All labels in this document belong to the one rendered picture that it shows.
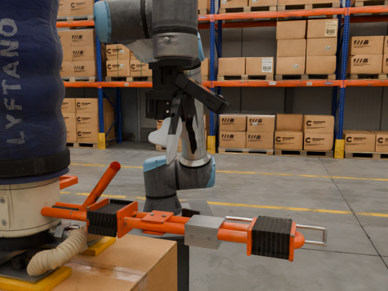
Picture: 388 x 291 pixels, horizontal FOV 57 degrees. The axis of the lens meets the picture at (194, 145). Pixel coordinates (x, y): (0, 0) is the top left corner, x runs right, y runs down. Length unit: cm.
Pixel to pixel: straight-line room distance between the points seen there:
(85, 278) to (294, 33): 744
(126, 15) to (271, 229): 54
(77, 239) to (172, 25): 49
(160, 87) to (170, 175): 96
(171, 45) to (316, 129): 735
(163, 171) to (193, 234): 95
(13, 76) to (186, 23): 38
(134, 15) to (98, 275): 58
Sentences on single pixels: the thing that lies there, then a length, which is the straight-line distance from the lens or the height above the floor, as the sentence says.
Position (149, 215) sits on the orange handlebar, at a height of 109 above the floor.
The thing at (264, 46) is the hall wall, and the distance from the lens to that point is 927.
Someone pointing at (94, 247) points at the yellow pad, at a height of 96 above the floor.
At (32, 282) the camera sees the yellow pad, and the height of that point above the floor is 96.
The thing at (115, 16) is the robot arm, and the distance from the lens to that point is 84.
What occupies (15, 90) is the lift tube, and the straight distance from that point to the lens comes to 84.
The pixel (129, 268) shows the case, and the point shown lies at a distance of 88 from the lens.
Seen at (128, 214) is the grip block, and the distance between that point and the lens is 80.
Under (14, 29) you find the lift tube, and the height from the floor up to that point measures 147.
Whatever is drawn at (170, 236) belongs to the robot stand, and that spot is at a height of 75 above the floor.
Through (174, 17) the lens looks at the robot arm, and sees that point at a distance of 70.
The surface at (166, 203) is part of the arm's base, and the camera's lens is 168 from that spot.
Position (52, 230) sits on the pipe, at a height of 103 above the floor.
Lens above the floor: 135
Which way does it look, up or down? 8 degrees down
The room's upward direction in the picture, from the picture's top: straight up
